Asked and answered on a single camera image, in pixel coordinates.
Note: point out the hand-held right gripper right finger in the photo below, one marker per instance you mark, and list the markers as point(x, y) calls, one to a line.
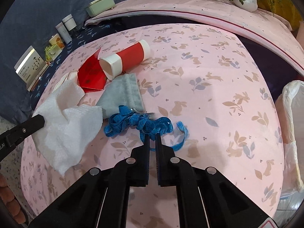
point(163, 161)

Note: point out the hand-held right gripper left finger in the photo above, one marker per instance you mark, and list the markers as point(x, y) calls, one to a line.
point(142, 161)

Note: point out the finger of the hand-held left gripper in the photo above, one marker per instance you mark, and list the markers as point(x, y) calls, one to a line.
point(26, 129)

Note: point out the blue measuring tape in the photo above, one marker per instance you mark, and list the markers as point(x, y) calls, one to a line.
point(140, 122)

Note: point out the white paper towel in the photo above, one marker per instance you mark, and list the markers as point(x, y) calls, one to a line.
point(66, 128)

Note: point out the red and white tube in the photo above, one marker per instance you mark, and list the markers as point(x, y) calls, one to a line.
point(130, 54)

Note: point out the bin with white bag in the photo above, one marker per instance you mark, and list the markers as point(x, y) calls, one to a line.
point(292, 114)

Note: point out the grey fabric pouch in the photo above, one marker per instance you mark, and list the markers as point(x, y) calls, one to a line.
point(121, 92)

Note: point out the pink rabbit print tablecloth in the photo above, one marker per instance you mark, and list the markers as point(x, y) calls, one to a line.
point(201, 99)

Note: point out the green packet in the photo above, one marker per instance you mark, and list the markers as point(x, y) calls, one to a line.
point(52, 52)

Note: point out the red paper envelope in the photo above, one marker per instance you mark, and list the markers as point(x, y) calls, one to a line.
point(91, 73)

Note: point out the small box with orange print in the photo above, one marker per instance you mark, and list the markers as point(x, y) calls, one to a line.
point(55, 40)

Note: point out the white jar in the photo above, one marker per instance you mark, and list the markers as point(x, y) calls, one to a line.
point(69, 23)

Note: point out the blue grey cloth backdrop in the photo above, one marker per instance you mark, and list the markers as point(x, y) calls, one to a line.
point(47, 4)

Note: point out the pale green box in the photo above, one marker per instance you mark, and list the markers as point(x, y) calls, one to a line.
point(99, 6)

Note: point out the pink cloth with dark stripe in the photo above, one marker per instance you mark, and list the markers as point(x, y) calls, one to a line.
point(201, 7)

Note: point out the yellow cloth backdrop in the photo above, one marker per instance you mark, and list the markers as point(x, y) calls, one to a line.
point(282, 9)

